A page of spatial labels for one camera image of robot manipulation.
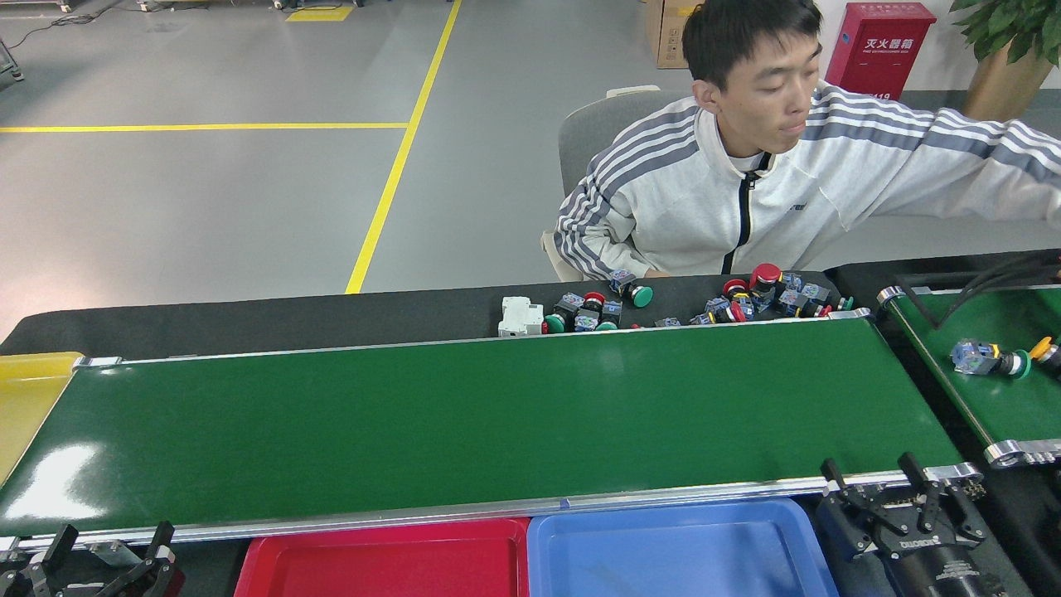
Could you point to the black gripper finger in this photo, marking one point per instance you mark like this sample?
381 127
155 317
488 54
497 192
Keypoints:
162 564
58 543

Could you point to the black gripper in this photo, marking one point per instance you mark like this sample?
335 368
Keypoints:
937 572

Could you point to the green push button switch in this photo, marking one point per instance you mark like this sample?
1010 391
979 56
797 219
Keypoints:
970 358
612 312
641 296
845 303
554 324

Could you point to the white circuit breaker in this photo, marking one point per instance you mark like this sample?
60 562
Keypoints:
520 317

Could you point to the short green conveyor belt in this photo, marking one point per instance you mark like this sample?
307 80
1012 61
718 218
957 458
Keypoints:
995 398

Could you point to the red plastic tray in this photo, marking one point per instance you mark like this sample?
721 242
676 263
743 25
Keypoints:
381 564

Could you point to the blue plastic tray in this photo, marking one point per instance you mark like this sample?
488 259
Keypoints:
680 555

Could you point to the long green conveyor belt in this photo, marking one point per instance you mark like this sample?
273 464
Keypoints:
497 414

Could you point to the yellow plastic bin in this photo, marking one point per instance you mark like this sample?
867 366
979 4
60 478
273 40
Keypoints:
29 406

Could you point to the person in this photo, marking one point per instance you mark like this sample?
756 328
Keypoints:
704 191

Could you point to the potted plant gold pot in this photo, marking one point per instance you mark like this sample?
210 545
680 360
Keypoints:
1003 83

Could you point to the red fire extinguisher cabinet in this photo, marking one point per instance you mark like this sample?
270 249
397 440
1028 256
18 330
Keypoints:
879 50

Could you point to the grey office chair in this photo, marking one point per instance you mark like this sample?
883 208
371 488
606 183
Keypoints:
588 133

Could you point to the cardboard box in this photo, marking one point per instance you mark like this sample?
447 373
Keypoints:
667 33

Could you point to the metal frame cart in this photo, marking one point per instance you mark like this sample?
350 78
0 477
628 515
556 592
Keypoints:
10 62

